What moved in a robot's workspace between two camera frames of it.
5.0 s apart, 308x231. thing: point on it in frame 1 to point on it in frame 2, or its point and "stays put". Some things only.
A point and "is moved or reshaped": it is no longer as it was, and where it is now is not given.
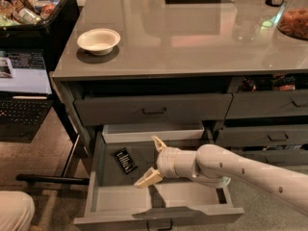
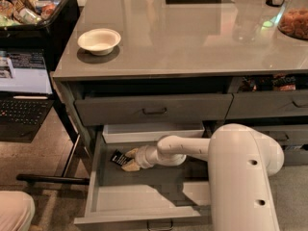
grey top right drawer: x=268 y=104 stays put
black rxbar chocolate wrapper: x=125 y=161 is moved or reshaped
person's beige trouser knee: x=16 y=211 stays put
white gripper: x=166 y=162 to x=141 y=158
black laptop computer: x=25 y=92 stays put
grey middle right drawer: x=264 y=135 stays put
